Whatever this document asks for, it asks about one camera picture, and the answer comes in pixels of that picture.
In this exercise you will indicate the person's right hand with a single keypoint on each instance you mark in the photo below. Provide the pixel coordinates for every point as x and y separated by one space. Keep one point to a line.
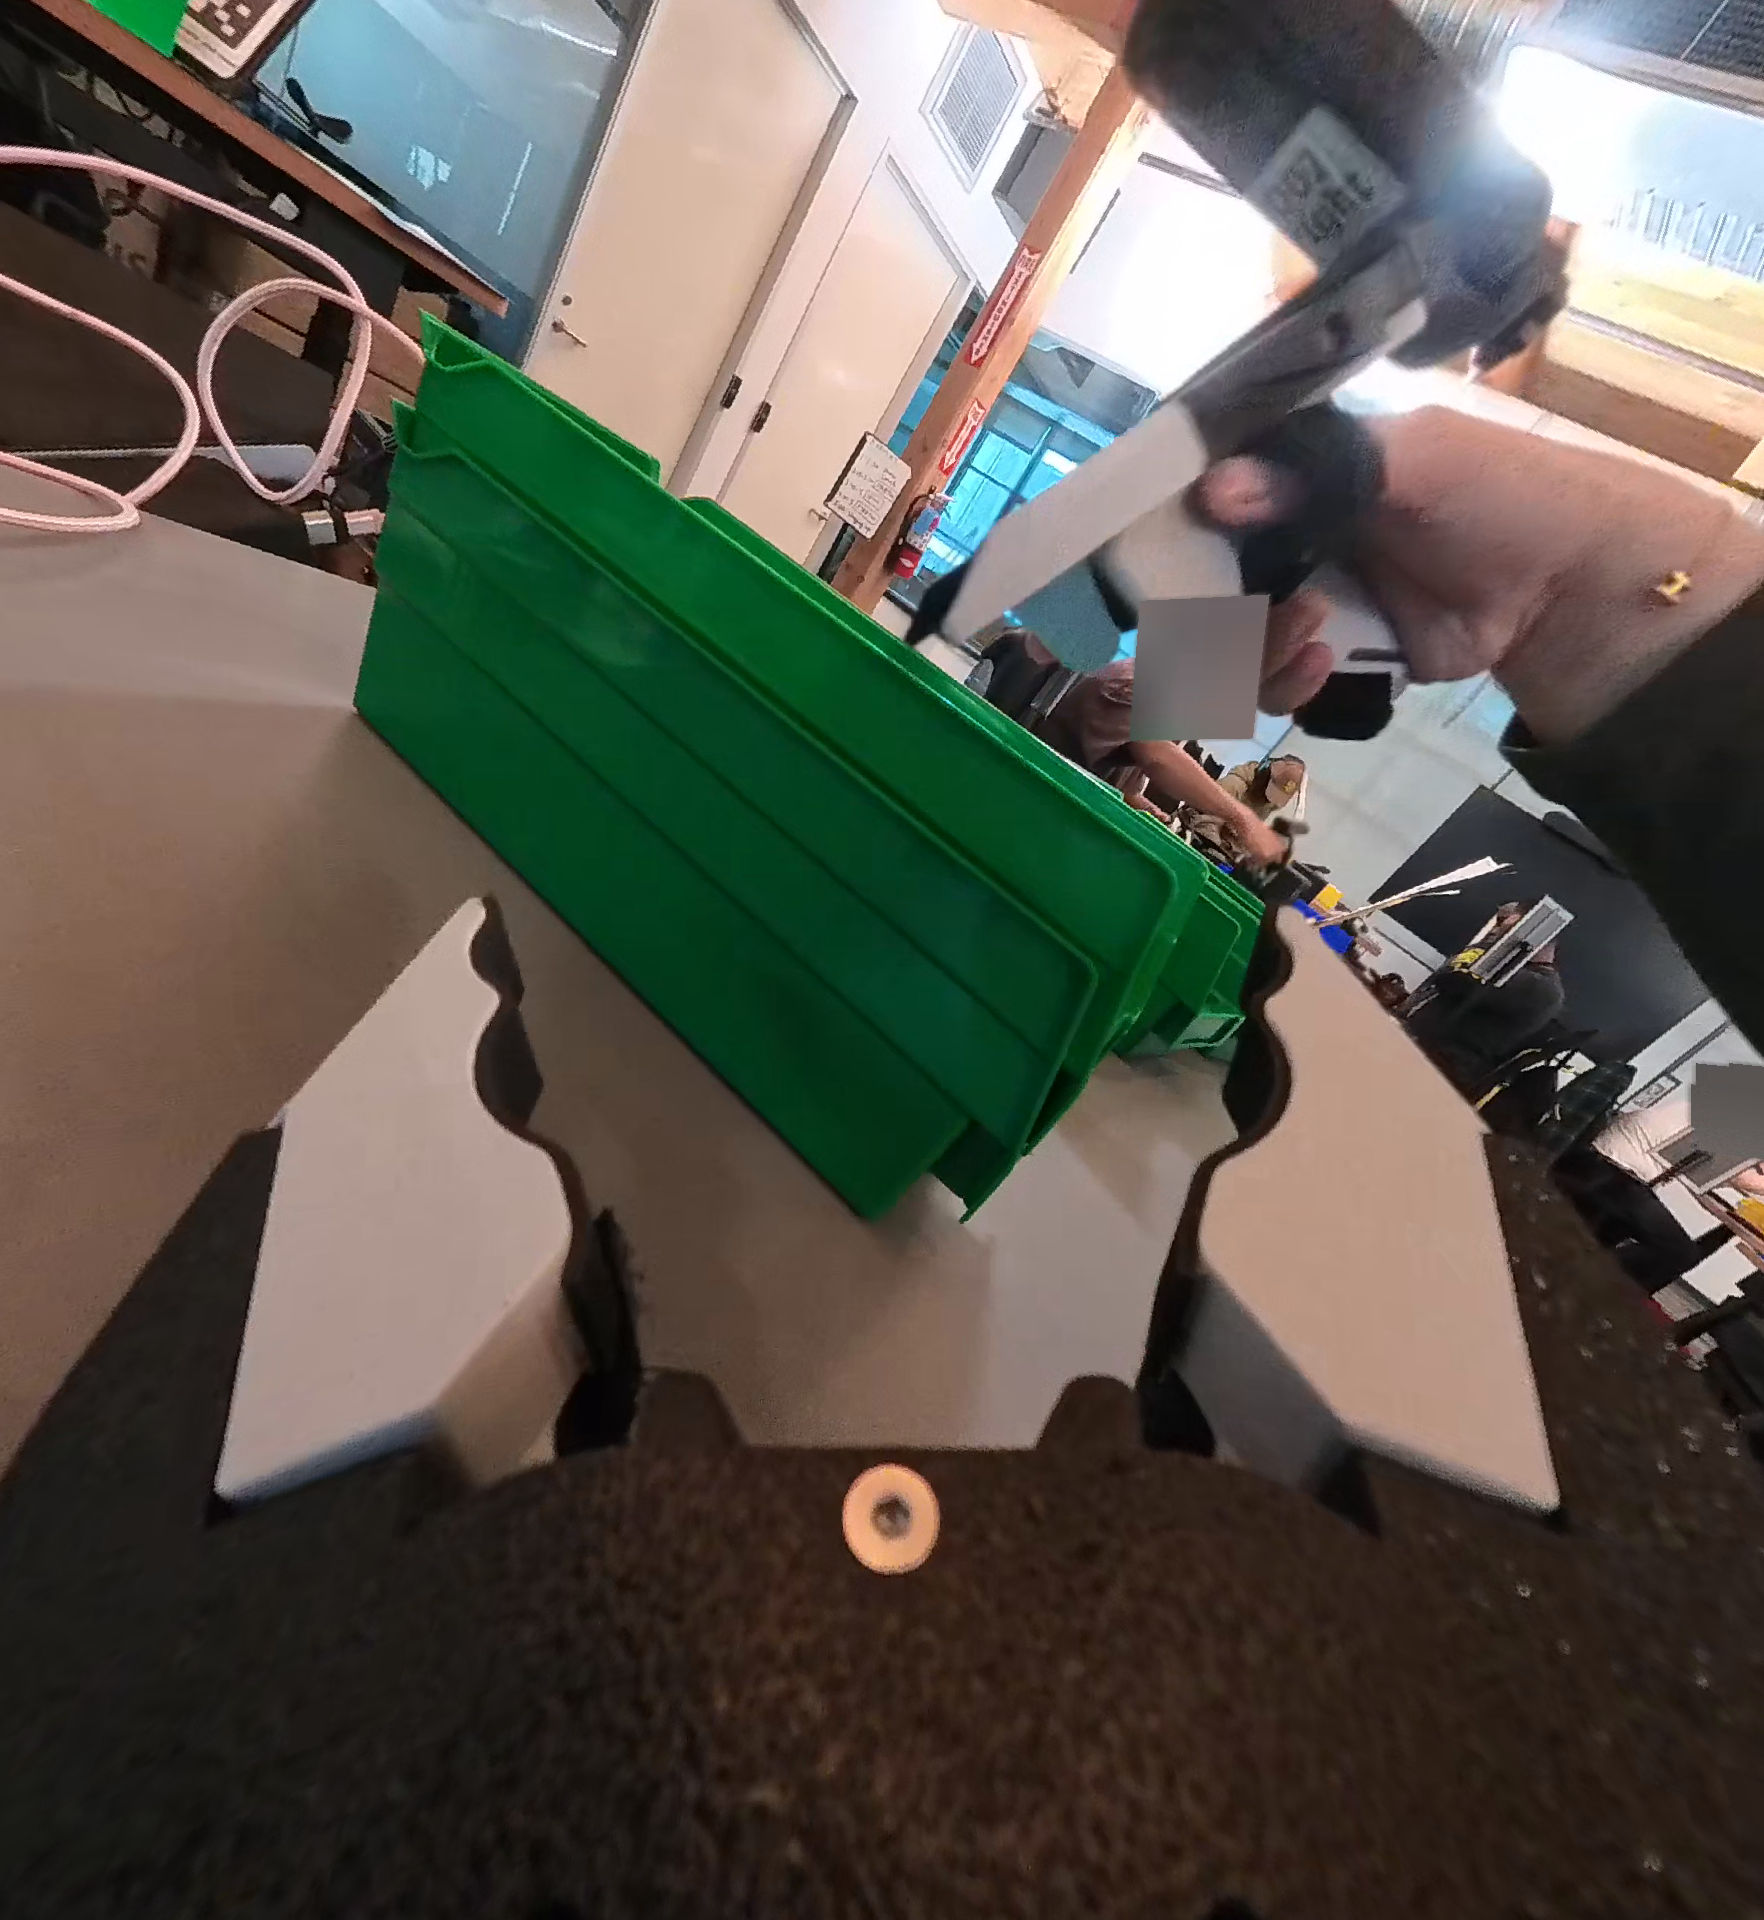
1528 557

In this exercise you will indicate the wooden support post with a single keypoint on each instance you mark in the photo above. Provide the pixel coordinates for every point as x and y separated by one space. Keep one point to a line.
1009 355

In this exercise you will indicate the wall notice sheet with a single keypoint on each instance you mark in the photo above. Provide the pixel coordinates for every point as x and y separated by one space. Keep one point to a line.
865 483

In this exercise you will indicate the red fire extinguisher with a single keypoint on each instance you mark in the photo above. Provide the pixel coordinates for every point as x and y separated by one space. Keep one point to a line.
920 538

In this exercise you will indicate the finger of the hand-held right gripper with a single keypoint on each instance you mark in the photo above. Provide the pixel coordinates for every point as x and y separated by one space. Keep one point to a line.
1078 523
1302 345

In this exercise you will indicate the fiducial tag sign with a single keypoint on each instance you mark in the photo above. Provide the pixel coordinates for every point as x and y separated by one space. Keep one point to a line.
236 22

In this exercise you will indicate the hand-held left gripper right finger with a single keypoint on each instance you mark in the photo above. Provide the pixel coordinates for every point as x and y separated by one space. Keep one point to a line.
1363 1270

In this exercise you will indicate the long wooden desk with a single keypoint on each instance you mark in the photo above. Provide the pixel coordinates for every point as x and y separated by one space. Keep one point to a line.
311 185

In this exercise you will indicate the small green bin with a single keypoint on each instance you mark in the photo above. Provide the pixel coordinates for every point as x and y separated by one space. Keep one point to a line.
140 17

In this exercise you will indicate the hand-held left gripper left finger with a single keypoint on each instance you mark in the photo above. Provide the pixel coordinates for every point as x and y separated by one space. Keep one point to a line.
373 1270

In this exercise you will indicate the white door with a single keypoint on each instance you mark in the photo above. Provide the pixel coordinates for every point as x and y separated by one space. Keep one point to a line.
670 242

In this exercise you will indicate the wall vent grille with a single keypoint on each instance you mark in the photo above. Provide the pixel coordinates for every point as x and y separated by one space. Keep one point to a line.
978 90

